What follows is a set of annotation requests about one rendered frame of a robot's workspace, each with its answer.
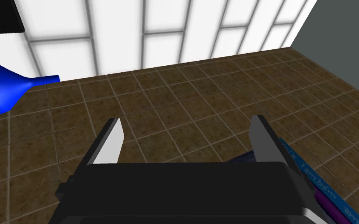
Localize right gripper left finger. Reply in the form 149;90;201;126
85;117;125;165

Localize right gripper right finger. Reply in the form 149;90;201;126
248;115;296;170

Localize blue and purple book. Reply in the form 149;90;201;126
227;138;359;224

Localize blue bottle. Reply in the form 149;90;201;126
0;60;61;116

